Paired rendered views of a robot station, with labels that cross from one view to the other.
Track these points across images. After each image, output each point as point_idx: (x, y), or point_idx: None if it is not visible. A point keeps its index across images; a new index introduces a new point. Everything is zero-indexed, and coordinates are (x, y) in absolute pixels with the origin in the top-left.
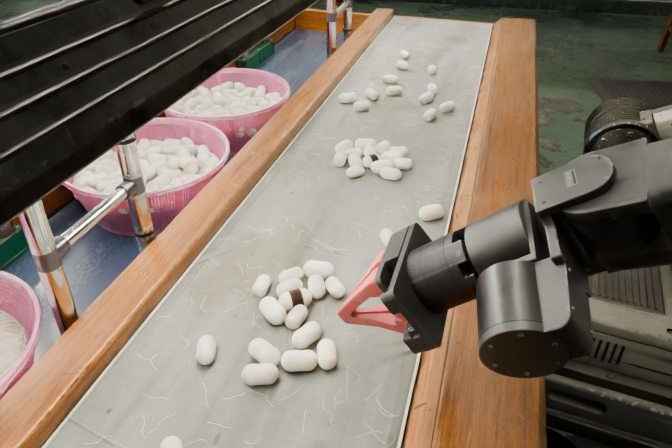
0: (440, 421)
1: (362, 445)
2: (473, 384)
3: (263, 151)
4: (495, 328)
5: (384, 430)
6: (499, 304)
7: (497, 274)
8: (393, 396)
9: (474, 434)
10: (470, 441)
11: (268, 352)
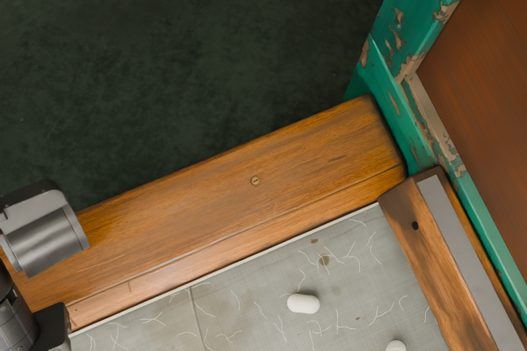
0: (83, 294)
1: (130, 341)
2: (32, 291)
3: None
4: (79, 236)
5: (107, 334)
6: (59, 241)
7: (30, 256)
8: (74, 349)
9: (78, 267)
10: (85, 267)
11: None
